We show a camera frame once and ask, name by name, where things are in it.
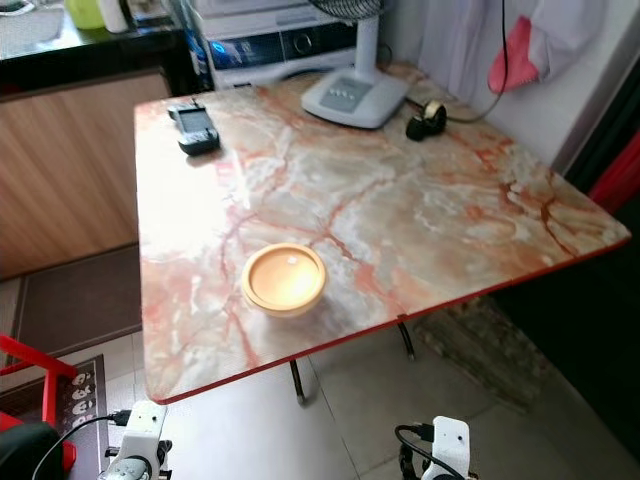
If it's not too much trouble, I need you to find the grey speckled floor mat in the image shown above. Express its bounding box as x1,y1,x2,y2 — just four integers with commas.
410,293,533,413

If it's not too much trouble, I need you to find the tan lidded bowl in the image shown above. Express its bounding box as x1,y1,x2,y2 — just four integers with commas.
240,242,329,319

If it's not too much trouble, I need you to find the marble pattern folding table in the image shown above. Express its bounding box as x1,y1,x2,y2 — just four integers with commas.
133,62,633,406

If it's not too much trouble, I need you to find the face pattern floor mat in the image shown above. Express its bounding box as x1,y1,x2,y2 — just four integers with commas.
50,353,108,451

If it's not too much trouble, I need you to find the brown door mat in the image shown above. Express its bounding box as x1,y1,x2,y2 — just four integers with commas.
12,244,153,357

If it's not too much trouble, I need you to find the black yellow tape roll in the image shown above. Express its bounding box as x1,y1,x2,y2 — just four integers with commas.
405,99,450,142

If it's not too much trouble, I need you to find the red plastic chair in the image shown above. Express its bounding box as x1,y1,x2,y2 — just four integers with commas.
586,128,640,217

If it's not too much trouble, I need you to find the white desk fan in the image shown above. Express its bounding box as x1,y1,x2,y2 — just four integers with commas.
300,0,413,130

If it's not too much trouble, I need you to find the wooden cabinet black countertop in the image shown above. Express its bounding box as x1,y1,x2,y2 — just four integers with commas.
0,18,173,281

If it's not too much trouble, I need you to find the black handheld terminal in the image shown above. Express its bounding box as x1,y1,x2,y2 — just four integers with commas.
167,99,222,157

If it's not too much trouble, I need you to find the pink red cloth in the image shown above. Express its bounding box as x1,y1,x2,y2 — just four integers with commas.
487,14,547,94

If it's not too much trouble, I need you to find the white hanging garment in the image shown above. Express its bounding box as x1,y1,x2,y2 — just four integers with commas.
418,0,613,89

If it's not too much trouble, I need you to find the green plastic cup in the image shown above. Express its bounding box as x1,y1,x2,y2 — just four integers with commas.
65,0,107,30

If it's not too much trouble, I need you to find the white plastic bottle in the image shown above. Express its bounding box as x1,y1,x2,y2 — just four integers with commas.
98,0,130,34

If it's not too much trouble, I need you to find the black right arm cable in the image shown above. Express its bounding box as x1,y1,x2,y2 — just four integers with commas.
395,424,466,480

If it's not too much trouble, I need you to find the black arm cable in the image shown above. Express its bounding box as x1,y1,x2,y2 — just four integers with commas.
395,424,466,480
32,410,136,480

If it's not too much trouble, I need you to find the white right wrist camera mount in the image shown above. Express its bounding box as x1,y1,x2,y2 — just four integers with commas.
432,416,472,480

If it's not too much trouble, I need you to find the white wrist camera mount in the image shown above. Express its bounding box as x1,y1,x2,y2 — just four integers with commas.
124,400,169,473
432,416,472,480

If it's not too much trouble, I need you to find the red frame black seat chair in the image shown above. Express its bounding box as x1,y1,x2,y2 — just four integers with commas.
0,333,77,480

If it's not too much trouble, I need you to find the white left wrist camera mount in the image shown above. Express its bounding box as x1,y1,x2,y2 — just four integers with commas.
124,400,169,473

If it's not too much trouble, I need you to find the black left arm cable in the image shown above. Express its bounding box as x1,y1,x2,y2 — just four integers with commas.
32,410,136,480

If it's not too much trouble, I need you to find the black power cord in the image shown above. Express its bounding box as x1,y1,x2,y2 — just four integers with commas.
405,0,509,124

